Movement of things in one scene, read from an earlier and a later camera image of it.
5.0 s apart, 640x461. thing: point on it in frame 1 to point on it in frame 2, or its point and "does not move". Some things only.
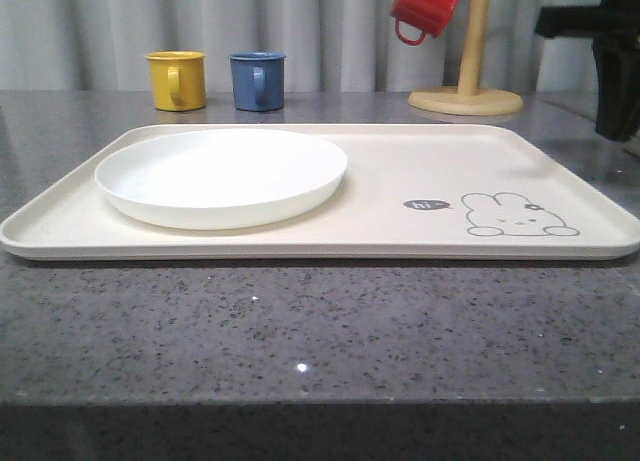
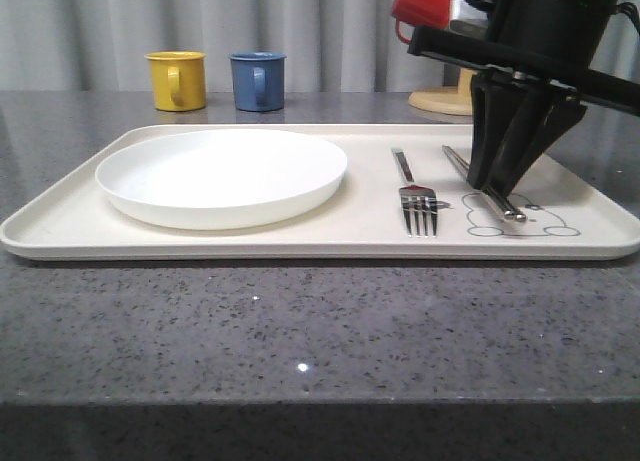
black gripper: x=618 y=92 to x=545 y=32
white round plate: x=221 y=178 does not move
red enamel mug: x=428 y=5 does not move
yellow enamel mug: x=178 y=79 does not move
